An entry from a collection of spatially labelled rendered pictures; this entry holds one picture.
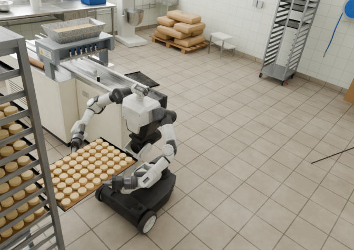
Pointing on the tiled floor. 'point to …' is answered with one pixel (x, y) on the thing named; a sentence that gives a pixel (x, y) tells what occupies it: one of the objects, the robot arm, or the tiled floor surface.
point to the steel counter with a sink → (56, 8)
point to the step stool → (222, 42)
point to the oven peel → (350, 93)
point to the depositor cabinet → (52, 97)
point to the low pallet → (179, 45)
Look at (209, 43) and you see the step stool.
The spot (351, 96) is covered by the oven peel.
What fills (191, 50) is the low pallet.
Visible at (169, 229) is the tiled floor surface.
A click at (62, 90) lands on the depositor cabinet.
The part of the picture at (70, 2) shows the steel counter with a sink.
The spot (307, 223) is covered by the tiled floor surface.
